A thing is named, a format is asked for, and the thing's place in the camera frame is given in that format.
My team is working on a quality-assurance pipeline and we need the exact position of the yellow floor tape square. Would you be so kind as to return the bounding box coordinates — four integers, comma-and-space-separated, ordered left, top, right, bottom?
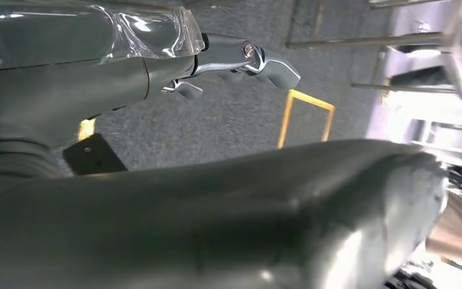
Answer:
277, 89, 336, 149
77, 119, 96, 141

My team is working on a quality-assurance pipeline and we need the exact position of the stainless steel table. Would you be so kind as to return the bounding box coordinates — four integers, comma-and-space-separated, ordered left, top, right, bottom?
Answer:
286, 0, 462, 101

